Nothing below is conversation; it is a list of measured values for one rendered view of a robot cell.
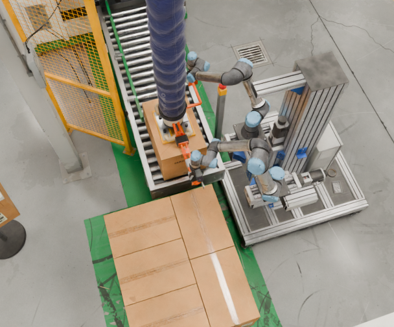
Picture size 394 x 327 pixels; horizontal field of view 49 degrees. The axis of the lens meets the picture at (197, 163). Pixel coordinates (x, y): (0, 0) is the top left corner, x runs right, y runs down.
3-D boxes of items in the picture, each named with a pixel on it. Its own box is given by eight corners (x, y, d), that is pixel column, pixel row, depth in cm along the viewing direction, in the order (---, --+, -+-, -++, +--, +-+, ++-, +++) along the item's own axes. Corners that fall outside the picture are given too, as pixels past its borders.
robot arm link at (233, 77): (237, 91, 317) (188, 84, 349) (245, 82, 321) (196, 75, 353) (232, 80, 309) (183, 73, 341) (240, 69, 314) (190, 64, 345)
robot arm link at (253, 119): (241, 127, 351) (242, 118, 339) (249, 115, 356) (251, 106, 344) (254, 135, 348) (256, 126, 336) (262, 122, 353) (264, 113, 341)
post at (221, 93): (212, 141, 476) (217, 85, 386) (219, 140, 477) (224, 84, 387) (215, 146, 473) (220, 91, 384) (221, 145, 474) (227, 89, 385)
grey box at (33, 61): (36, 69, 334) (23, 41, 308) (43, 67, 335) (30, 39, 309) (40, 89, 326) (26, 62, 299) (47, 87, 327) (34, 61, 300)
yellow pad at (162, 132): (151, 111, 379) (151, 108, 374) (162, 109, 380) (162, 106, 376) (162, 145, 365) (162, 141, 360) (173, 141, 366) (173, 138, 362)
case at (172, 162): (146, 126, 419) (141, 102, 384) (185, 115, 425) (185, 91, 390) (164, 180, 394) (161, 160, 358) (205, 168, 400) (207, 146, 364)
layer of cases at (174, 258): (111, 230, 415) (103, 215, 379) (210, 200, 429) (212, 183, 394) (142, 361, 364) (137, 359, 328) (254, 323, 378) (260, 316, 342)
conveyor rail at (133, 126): (99, 19, 501) (95, 6, 485) (103, 17, 502) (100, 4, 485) (151, 196, 402) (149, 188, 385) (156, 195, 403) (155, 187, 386)
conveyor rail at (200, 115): (153, 6, 511) (152, -7, 494) (158, 5, 511) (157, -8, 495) (218, 177, 412) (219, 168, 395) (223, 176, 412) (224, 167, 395)
